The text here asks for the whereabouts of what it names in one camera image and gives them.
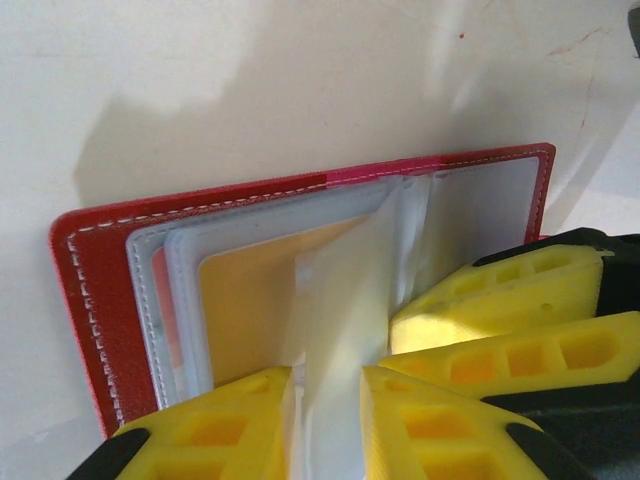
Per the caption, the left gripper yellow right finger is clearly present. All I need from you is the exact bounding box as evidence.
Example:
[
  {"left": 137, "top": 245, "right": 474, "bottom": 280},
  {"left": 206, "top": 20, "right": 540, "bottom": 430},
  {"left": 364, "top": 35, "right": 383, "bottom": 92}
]
[{"left": 359, "top": 364, "right": 561, "bottom": 480}]

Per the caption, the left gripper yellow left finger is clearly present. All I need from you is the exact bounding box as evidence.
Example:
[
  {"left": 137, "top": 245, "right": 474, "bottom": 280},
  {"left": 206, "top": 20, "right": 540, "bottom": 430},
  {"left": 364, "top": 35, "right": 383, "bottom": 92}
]
[{"left": 64, "top": 365, "right": 294, "bottom": 480}]

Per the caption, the red card holder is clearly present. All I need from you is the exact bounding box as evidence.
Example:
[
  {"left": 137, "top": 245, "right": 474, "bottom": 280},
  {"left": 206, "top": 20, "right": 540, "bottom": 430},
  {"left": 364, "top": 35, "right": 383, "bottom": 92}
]
[{"left": 49, "top": 142, "right": 557, "bottom": 441}]

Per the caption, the red orange card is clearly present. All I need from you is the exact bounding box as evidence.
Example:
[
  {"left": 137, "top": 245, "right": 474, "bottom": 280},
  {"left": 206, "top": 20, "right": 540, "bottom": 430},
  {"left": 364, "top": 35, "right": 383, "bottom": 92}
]
[{"left": 149, "top": 249, "right": 186, "bottom": 386}]

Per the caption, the yellow card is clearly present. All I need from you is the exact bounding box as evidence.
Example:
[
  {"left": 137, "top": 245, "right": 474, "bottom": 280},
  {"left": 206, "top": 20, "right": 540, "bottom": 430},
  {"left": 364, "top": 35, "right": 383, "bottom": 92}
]
[{"left": 197, "top": 214, "right": 381, "bottom": 389}]

